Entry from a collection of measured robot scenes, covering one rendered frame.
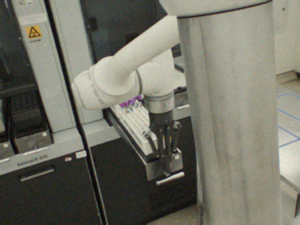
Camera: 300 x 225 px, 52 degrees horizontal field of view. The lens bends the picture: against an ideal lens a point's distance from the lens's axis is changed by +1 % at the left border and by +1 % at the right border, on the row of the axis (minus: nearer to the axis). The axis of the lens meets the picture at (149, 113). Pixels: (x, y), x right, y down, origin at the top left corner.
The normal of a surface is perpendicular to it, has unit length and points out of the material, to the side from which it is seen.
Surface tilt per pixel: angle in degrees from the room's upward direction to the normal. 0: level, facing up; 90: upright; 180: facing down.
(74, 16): 90
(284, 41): 90
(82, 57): 90
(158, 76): 89
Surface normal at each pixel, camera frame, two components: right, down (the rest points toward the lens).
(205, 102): -0.65, 0.37
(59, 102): 0.38, 0.39
